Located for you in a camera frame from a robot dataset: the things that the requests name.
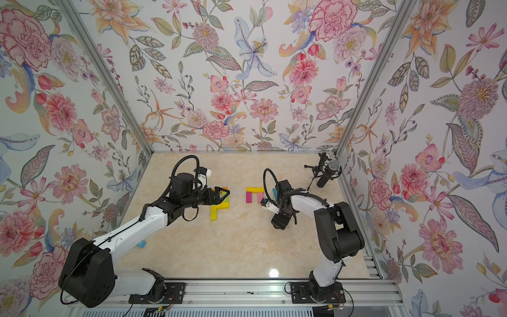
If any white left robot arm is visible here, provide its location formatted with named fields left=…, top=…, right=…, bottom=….
left=58, top=173, right=230, bottom=308

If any yellow green block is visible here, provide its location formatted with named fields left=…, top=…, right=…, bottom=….
left=210, top=206, right=217, bottom=221

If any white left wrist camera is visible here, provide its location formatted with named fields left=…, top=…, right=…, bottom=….
left=198, top=166, right=212, bottom=190

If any aluminium frame rail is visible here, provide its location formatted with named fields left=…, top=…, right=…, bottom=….
left=102, top=279, right=405, bottom=310

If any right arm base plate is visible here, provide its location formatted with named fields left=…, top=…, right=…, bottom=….
left=289, top=281, right=347, bottom=305

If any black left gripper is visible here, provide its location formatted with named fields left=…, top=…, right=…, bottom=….
left=181, top=184, right=230, bottom=209

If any yellow long block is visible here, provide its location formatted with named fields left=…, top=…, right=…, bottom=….
left=214, top=202, right=230, bottom=210
left=246, top=187, right=264, bottom=193

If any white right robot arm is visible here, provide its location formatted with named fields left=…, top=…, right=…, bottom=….
left=261, top=180, right=365, bottom=305

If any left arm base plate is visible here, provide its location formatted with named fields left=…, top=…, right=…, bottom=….
left=129, top=282, right=186, bottom=305

